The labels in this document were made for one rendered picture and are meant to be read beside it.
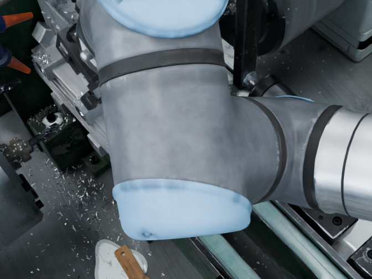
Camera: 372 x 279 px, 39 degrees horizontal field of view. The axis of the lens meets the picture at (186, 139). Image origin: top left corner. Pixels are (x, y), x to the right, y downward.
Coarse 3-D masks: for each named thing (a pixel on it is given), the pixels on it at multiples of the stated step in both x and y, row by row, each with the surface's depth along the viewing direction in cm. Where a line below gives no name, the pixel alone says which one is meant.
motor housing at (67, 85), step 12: (36, 48) 78; (60, 72) 74; (72, 72) 74; (48, 84) 79; (60, 84) 75; (72, 84) 73; (84, 84) 73; (60, 96) 78; (72, 96) 73; (72, 108) 75; (96, 120) 71; (96, 132) 72
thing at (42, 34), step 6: (36, 24) 75; (42, 24) 75; (36, 30) 75; (42, 30) 75; (48, 30) 75; (36, 36) 75; (42, 36) 75; (48, 36) 75; (42, 42) 75; (48, 42) 76
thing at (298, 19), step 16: (272, 0) 75; (288, 0) 75; (304, 0) 77; (320, 0) 79; (336, 0) 82; (224, 16) 78; (272, 16) 76; (288, 16) 76; (304, 16) 79; (320, 16) 83; (224, 32) 91; (272, 32) 80; (288, 32) 79; (272, 48) 82
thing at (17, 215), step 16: (0, 144) 78; (16, 144) 67; (0, 160) 61; (16, 160) 67; (0, 176) 61; (16, 176) 65; (0, 192) 61; (16, 192) 62; (32, 192) 73; (0, 208) 62; (16, 208) 63; (32, 208) 65; (0, 224) 63; (16, 224) 65; (32, 224) 69; (0, 240) 65
